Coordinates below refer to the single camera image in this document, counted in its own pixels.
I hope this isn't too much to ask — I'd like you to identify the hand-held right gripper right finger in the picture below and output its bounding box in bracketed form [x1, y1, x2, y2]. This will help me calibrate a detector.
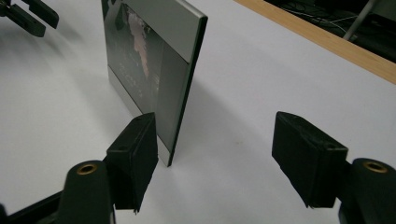
[271, 111, 349, 209]

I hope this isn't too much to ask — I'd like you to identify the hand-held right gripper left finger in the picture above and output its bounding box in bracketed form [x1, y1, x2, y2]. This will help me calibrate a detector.
[106, 112, 160, 215]

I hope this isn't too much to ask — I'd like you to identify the black square sheet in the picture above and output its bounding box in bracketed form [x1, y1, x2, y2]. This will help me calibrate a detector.
[101, 0, 209, 168]

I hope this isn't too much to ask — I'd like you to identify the white table sheet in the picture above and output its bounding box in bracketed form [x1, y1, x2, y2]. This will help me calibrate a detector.
[0, 0, 396, 224]

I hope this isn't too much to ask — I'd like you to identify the grey metal stand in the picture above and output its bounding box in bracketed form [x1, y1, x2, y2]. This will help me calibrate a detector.
[341, 0, 396, 42]

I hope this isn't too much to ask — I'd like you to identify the bundle of floor cables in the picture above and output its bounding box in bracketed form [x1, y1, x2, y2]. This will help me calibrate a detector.
[274, 0, 354, 36]

